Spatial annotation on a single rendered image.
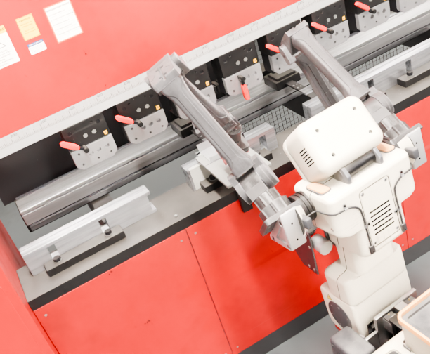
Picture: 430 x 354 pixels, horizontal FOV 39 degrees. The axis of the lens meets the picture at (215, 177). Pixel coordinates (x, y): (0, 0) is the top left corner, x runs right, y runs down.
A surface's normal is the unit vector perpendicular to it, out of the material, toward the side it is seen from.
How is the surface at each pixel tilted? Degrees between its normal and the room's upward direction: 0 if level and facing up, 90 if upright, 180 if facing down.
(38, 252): 90
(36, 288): 0
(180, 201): 0
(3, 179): 90
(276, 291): 90
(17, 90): 90
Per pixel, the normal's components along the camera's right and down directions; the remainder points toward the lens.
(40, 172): 0.45, 0.39
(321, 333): -0.26, -0.80
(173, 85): 0.01, 0.28
